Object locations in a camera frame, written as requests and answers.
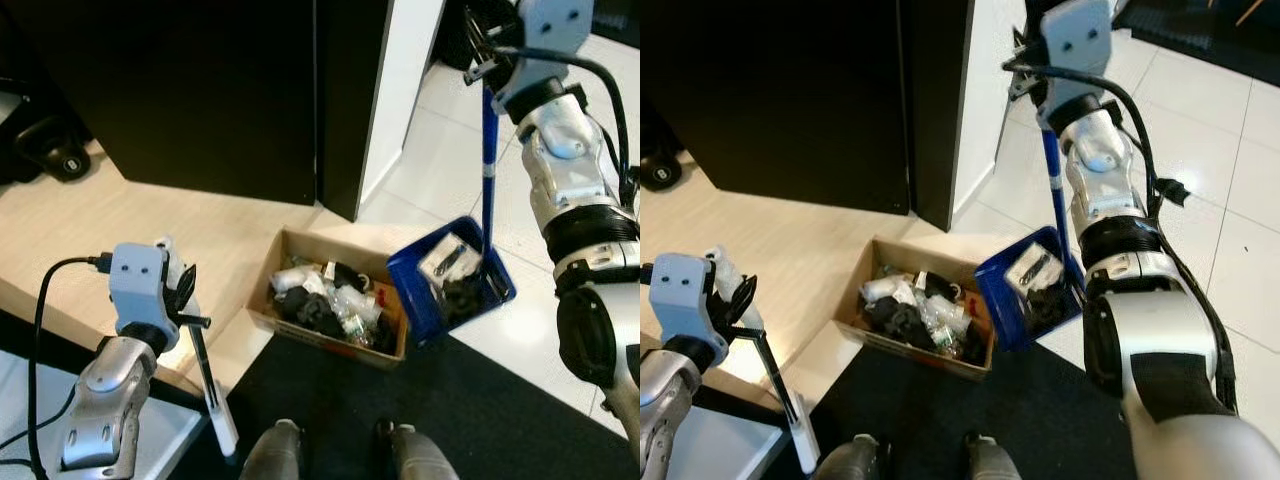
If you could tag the clear crumpled plastic wrap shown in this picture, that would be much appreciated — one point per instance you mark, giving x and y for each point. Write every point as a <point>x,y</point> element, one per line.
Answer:
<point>355,315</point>
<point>945,325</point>

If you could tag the wide black cabinet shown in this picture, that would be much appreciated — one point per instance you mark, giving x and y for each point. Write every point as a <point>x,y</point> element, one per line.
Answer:
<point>160,90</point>
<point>780,100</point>

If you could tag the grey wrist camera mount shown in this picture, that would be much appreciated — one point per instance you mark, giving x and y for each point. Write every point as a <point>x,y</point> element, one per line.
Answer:
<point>680,295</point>
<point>1078,45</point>
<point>140,285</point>
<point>558,25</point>

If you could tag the black chair caster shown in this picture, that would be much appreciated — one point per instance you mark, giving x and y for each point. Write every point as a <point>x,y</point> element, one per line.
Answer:
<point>60,155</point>
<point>660,172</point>

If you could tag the grey right robot leg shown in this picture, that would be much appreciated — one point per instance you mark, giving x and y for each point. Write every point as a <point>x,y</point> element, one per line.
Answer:
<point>420,458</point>
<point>992,460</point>

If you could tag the narrow black panel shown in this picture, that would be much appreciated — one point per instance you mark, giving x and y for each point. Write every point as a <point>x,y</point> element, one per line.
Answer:
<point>935,110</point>
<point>350,100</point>

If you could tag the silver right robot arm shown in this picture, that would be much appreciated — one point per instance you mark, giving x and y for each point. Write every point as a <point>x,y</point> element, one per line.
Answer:
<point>570,150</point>
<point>1150,330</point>

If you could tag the black crumpled bag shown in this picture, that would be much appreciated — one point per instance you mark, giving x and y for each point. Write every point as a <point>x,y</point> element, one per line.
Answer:
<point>898,322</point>
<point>310,312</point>

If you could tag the grey left robot leg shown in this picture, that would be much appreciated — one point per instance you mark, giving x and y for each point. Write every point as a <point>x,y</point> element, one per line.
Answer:
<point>272,455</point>
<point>850,460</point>

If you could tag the black and white broom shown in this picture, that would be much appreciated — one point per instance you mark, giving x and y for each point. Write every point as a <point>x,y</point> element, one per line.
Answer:
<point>224,425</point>
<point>805,445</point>

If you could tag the white crumpled paper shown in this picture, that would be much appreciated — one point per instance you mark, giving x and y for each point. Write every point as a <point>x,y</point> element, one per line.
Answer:
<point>882,290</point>
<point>293,278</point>

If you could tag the white card with black print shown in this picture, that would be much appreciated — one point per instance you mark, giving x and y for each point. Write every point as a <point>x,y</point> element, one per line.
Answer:
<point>1030,268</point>
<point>450,262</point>

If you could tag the grey robot leg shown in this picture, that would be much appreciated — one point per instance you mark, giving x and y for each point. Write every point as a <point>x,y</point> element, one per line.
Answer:
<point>272,455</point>
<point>992,460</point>
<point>420,458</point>
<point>850,460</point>

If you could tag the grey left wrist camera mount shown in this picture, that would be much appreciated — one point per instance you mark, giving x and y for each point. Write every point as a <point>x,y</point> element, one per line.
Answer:
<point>140,285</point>
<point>680,295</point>

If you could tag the black floor mat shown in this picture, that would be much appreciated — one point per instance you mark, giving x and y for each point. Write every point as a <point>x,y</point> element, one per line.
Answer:
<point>330,400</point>
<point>920,410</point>

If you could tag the dark rug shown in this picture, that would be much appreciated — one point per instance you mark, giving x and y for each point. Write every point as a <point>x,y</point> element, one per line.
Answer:
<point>1200,35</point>
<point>618,18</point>

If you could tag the open cardboard trash box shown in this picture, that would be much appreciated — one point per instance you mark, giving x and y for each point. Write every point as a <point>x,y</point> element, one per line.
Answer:
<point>890,357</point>
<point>300,345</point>

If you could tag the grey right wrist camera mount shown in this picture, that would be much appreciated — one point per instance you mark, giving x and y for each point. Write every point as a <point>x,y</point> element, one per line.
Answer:
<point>1078,45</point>
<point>558,25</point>

